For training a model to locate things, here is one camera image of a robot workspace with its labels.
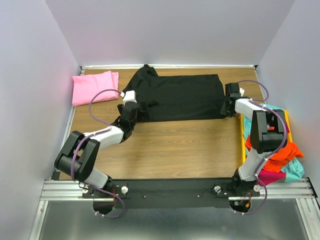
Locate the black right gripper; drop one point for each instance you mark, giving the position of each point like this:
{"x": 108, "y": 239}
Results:
{"x": 224, "y": 112}

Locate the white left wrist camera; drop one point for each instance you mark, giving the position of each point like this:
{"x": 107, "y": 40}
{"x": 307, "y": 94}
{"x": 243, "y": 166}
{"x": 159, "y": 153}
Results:
{"x": 128, "y": 96}

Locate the orange t-shirt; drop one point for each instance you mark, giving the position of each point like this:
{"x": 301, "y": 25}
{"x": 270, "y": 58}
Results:
{"x": 283, "y": 157}

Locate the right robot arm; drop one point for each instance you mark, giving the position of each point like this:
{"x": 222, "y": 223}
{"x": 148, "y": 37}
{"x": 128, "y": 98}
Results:
{"x": 268, "y": 134}

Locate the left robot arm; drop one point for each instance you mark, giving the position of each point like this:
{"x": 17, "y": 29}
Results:
{"x": 78, "y": 154}

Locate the magenta t-shirt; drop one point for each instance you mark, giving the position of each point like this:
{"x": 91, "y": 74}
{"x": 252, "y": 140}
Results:
{"x": 268, "y": 177}

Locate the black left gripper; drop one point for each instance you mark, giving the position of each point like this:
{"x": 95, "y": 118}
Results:
{"x": 120, "y": 108}

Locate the folded pink t-shirt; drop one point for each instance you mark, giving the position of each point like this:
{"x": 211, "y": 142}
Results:
{"x": 85, "y": 87}

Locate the yellow plastic bin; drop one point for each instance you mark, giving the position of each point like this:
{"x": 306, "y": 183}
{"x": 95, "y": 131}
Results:
{"x": 242, "y": 131}

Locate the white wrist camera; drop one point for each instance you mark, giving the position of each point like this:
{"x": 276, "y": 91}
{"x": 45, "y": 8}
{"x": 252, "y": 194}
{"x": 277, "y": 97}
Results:
{"x": 242, "y": 91}
{"x": 128, "y": 96}

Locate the black t-shirt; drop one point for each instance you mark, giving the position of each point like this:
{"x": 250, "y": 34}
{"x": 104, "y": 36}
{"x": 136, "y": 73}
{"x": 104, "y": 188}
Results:
{"x": 178, "y": 97}

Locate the black mounting base plate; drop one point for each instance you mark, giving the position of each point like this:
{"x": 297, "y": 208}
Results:
{"x": 168, "y": 194}

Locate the teal t-shirt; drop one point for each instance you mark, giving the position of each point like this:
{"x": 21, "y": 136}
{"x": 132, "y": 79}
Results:
{"x": 294, "y": 170}

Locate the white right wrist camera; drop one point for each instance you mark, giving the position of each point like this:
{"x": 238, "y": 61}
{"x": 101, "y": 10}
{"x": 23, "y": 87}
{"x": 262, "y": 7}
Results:
{"x": 242, "y": 91}

